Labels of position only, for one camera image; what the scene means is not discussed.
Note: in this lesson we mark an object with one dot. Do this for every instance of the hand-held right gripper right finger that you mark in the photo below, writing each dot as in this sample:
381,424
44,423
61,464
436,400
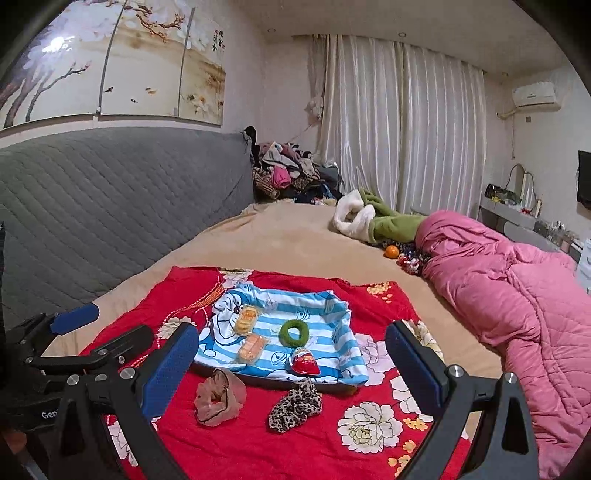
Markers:
411,364

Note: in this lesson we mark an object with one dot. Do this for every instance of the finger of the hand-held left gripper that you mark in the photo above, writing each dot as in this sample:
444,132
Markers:
115,344
76,317

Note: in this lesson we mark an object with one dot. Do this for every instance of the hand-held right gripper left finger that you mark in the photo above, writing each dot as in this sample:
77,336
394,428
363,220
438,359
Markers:
168,369

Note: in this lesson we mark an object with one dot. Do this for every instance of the yellow rice cracker packet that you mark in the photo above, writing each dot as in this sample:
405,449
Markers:
245,320

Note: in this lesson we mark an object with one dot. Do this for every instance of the blue striped cloth lined tray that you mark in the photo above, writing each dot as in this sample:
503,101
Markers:
314,309

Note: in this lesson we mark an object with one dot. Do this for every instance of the green fuzzy scrunchie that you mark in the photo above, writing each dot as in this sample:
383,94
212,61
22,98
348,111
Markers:
285,339

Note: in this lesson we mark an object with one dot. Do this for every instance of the beige sheer scrunchie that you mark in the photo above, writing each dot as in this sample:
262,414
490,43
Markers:
231,397

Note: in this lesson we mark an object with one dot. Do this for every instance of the orange rice cracker packet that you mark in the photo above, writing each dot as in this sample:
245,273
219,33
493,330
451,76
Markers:
251,348

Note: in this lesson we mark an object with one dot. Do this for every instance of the pile of wrapped candies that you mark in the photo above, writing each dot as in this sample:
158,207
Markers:
411,263

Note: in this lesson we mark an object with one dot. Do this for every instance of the red and white egg candy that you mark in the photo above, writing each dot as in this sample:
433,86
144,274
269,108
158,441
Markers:
305,363

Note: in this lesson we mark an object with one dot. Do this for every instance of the orange fruit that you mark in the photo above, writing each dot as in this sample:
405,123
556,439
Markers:
391,251

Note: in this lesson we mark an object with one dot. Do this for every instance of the red floral blanket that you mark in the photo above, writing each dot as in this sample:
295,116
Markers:
258,443

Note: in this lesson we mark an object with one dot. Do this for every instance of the pink quilt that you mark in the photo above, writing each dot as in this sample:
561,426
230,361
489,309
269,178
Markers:
508,300

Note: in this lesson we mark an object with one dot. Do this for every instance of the leopard print scrunchie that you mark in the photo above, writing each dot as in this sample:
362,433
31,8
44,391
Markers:
295,406

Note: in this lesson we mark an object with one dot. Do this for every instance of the grey quilted headboard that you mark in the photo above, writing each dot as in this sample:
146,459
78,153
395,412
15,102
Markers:
115,198

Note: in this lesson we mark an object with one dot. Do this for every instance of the green and white robe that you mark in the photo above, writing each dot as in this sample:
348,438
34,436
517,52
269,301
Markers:
392,226

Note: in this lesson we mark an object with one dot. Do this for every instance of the cluttered dresser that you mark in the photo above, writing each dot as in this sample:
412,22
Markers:
521,219

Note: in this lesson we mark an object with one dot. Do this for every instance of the arched vanity mirror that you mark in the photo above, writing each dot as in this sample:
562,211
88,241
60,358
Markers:
519,182

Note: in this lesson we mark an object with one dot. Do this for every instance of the pile of clothes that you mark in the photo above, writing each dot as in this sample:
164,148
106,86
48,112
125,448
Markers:
286,170

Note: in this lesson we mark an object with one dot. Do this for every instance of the white curtains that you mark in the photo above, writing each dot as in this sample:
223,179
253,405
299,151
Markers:
401,129

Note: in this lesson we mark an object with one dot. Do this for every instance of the black television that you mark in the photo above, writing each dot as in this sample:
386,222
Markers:
585,177

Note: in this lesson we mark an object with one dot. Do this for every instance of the curtain tie ornament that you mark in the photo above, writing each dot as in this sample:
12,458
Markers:
315,108

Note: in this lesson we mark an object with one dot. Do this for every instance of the white air conditioner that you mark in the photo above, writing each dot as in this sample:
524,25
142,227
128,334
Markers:
535,94

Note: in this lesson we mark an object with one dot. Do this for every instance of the blossom wall mural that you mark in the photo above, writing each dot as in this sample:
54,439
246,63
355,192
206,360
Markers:
138,60

